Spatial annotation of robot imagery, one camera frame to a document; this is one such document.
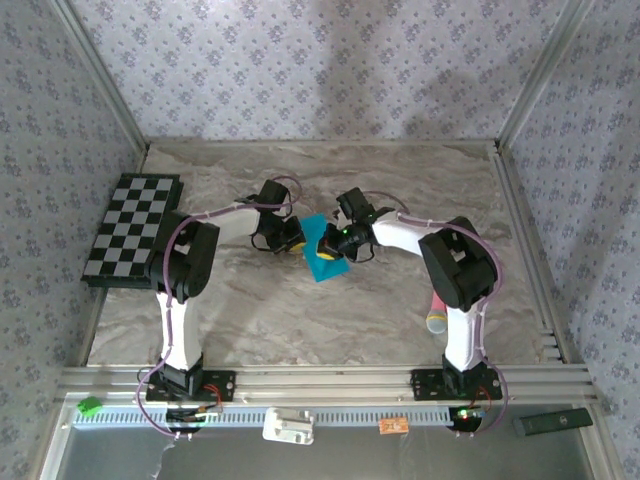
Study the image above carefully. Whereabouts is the blue paper sheet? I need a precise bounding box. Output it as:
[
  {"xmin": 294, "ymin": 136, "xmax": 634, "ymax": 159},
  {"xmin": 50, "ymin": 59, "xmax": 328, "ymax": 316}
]
[{"xmin": 299, "ymin": 213, "xmax": 352, "ymax": 285}]

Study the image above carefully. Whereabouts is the pink toy microphone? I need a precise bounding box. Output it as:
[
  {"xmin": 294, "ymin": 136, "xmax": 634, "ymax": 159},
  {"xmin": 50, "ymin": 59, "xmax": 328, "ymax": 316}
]
[{"xmin": 425, "ymin": 292, "xmax": 450, "ymax": 335}]

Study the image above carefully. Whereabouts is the black and grey checkerboard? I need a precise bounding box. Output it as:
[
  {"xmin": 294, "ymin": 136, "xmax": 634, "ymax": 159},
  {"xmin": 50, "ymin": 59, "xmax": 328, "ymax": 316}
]
[{"xmin": 80, "ymin": 172, "xmax": 185, "ymax": 291}]

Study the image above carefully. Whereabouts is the white plastic holder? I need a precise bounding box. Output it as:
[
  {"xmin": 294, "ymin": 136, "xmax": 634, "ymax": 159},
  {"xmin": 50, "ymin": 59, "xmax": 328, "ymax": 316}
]
[{"xmin": 262, "ymin": 406, "xmax": 316, "ymax": 446}]

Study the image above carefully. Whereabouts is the grey metal tray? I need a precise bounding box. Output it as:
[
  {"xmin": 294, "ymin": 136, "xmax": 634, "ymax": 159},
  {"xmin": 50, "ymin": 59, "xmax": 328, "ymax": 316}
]
[{"xmin": 39, "ymin": 399, "xmax": 614, "ymax": 480}]

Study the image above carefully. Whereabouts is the green plastic block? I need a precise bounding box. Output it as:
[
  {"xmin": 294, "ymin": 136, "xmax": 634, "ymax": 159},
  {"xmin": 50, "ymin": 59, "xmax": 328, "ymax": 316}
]
[{"xmin": 75, "ymin": 396, "xmax": 105, "ymax": 417}]

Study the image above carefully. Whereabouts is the black rectangular bar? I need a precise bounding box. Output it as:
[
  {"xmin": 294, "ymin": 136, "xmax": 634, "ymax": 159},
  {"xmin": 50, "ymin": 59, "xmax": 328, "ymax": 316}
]
[{"xmin": 512, "ymin": 407, "xmax": 595, "ymax": 439}]

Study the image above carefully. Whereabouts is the aluminium mounting rail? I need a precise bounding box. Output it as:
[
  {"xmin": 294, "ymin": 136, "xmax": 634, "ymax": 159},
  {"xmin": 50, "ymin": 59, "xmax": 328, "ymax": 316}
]
[{"xmin": 55, "ymin": 364, "xmax": 600, "ymax": 405}]

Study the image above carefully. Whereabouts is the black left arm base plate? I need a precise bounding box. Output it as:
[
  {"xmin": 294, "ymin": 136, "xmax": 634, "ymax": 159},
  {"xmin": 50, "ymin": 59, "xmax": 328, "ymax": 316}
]
[{"xmin": 144, "ymin": 368, "xmax": 237, "ymax": 403}]

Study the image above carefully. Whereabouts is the grey slotted cable duct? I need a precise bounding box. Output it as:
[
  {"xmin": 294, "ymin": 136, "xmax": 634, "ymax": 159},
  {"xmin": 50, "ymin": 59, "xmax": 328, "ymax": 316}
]
[{"xmin": 72, "ymin": 403, "xmax": 504, "ymax": 429}]

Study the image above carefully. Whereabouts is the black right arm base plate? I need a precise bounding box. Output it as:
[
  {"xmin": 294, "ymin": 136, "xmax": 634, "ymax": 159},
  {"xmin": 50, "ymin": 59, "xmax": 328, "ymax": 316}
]
[{"xmin": 409, "ymin": 367, "xmax": 504, "ymax": 402}]

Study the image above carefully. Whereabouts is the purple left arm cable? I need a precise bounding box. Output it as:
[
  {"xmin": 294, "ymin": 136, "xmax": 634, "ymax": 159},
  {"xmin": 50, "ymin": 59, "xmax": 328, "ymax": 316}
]
[{"xmin": 135, "ymin": 175, "xmax": 304, "ymax": 442}]

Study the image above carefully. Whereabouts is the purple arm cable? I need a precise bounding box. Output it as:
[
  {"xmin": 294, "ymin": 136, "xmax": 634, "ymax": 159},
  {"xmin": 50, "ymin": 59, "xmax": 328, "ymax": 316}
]
[
  {"xmin": 135, "ymin": 175, "xmax": 304, "ymax": 442},
  {"xmin": 362, "ymin": 189, "xmax": 511, "ymax": 441}
]

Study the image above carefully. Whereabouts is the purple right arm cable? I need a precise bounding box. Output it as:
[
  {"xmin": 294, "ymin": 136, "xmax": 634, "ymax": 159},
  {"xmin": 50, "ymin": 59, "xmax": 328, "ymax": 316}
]
[{"xmin": 362, "ymin": 189, "xmax": 511, "ymax": 441}]

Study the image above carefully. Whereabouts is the aluminium frame post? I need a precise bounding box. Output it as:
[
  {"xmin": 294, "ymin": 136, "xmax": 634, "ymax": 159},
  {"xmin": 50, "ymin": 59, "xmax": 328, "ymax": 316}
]
[
  {"xmin": 497, "ymin": 0, "xmax": 594, "ymax": 151},
  {"xmin": 52, "ymin": 0, "xmax": 150, "ymax": 154}
]

